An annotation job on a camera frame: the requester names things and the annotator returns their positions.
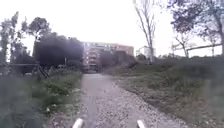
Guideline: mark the bare tall tree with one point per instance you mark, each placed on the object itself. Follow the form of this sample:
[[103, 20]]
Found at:
[[147, 26]]

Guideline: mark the dark dense tree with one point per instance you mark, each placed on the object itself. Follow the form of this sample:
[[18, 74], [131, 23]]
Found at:
[[58, 50]]

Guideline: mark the overgrown grassy bank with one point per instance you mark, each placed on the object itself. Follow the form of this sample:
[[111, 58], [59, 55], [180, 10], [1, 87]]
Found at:
[[173, 83]]

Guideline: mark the leafy trees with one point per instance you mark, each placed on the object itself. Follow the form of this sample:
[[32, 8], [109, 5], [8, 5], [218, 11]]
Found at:
[[200, 20]]

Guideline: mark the red brick building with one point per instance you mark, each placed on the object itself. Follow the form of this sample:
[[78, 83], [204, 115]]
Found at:
[[91, 53]]

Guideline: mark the grass verge with weeds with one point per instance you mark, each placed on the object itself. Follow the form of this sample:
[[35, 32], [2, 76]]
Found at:
[[43, 95]]

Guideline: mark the row of trees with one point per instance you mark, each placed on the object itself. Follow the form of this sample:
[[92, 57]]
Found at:
[[15, 38]]

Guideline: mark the grey gravel path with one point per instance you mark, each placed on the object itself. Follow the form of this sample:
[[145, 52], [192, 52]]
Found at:
[[106, 100]]

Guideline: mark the robot's own part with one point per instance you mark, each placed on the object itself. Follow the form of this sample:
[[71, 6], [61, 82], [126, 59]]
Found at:
[[78, 123], [141, 124]]

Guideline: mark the pale railing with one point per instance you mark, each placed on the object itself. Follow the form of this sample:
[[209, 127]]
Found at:
[[200, 47]]

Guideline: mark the white building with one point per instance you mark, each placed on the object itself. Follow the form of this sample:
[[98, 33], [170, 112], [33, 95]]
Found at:
[[148, 51]]

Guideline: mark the dark bush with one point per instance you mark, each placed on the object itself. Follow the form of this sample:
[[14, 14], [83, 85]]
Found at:
[[115, 59]]

